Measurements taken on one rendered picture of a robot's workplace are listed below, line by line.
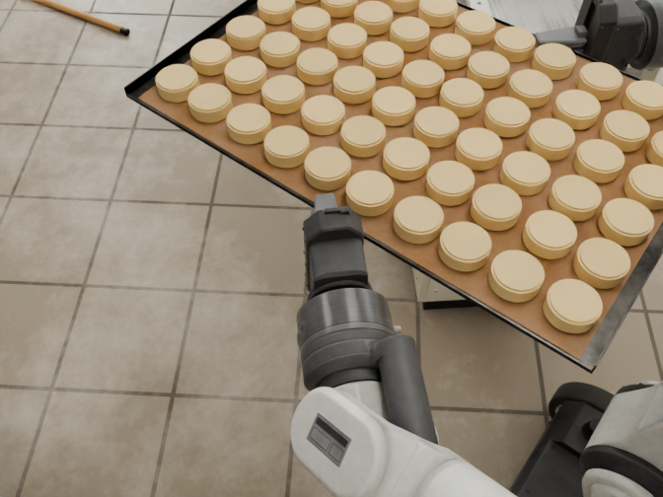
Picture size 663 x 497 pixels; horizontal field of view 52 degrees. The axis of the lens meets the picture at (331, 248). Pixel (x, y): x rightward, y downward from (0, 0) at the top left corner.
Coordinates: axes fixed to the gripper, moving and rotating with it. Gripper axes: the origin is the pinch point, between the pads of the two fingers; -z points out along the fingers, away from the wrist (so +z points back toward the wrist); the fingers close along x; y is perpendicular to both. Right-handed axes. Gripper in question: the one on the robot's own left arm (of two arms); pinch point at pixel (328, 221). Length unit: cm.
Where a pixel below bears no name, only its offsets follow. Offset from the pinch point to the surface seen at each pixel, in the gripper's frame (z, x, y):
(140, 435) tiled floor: -20, -100, 42
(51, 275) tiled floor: -69, -100, 67
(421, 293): -42, -87, -29
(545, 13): -52, -16, -44
